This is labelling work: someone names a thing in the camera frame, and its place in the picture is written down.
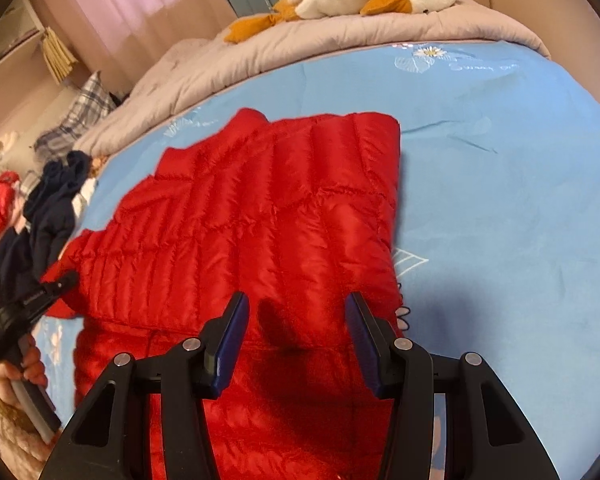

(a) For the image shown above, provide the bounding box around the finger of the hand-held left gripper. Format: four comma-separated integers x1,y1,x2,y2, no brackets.
24,270,80,317

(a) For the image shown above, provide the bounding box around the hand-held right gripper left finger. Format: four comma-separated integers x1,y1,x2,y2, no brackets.
39,292,251,480

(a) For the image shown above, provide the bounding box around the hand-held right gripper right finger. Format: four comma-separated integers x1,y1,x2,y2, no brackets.
345,291,563,480

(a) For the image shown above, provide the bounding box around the red down jacket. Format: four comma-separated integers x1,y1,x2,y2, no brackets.
40,107,406,480

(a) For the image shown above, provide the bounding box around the person's left forearm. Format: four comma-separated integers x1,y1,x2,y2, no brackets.
0,382,51,463

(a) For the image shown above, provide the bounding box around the person's left hand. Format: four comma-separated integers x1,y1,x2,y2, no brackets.
0,335,48,388

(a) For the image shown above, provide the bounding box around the black garment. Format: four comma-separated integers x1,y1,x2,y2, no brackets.
0,227,33,301

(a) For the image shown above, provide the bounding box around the navy puffer jacket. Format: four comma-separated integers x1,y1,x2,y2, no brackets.
22,180,78,281

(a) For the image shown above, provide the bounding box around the white cloth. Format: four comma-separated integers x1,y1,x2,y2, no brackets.
70,175,99,221

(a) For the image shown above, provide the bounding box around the navy fleece sweater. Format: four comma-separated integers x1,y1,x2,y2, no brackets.
40,150,93,201

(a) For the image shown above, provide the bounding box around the plaid pillow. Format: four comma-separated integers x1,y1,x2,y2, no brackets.
62,71,117,128
32,127,83,160

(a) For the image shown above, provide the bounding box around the blue floral bed sheet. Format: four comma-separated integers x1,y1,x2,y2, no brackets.
25,40,600,480

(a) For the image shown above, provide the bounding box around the yellow towel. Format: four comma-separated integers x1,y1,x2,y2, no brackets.
41,26,78,82

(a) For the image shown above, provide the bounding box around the white shelf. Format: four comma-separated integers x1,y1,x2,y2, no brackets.
0,0,51,83

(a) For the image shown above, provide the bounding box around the pink curtain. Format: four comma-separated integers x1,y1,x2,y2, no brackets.
27,0,246,96

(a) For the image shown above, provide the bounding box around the grey comforter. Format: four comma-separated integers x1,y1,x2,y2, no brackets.
82,0,551,156

